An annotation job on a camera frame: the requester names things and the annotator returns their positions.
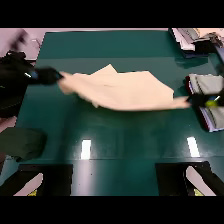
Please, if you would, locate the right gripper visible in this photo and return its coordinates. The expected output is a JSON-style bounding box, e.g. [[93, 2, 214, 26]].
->
[[186, 92, 214, 108]]

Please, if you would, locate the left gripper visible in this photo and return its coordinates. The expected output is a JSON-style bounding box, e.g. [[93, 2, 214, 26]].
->
[[35, 66, 65, 86]]

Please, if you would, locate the cream shirt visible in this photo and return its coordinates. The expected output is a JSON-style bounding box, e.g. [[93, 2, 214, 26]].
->
[[57, 63, 192, 112]]

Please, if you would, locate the grey folded garment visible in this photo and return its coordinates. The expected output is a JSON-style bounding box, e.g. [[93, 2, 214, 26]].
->
[[185, 73, 224, 133]]

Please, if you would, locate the heap of clothes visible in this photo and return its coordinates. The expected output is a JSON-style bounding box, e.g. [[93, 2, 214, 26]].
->
[[168, 28, 224, 60]]

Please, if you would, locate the dark green garment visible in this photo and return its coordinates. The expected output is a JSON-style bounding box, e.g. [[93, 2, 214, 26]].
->
[[0, 127, 48, 163]]

